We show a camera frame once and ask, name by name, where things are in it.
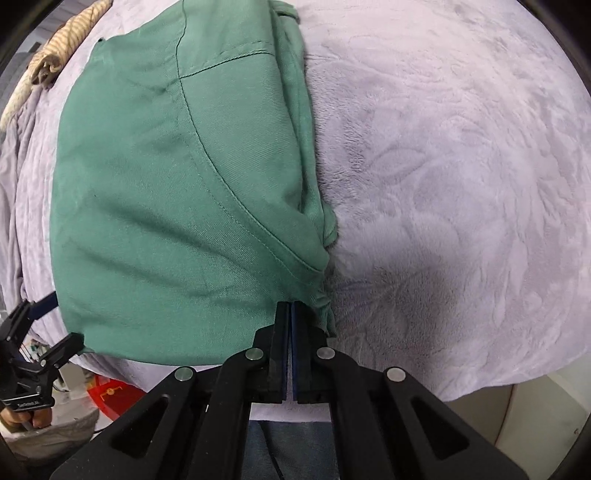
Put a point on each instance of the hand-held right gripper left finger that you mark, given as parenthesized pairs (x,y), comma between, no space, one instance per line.
(280,332)

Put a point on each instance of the yellow striped cloth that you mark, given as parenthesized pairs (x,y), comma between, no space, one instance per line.
(69,64)

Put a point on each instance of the white bedside furniture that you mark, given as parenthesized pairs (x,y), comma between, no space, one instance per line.
(512,410)

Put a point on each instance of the lilac plush blanket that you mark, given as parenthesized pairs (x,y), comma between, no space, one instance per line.
(438,184)

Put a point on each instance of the green button-up shirt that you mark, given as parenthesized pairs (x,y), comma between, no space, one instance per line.
(161,184)

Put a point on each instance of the red plastic container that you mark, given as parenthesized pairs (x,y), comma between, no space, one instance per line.
(111,392)

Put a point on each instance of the person's dark pants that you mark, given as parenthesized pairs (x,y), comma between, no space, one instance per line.
(291,445)

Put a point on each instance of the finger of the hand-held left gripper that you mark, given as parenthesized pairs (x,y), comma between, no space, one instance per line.
(23,318)
(62,353)

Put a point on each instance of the white plastic bag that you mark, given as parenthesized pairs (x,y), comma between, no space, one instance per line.
(55,436)

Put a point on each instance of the person's left hand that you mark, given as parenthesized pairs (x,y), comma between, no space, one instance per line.
(39,417)

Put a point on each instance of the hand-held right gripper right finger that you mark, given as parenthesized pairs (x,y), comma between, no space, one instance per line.
(299,332)

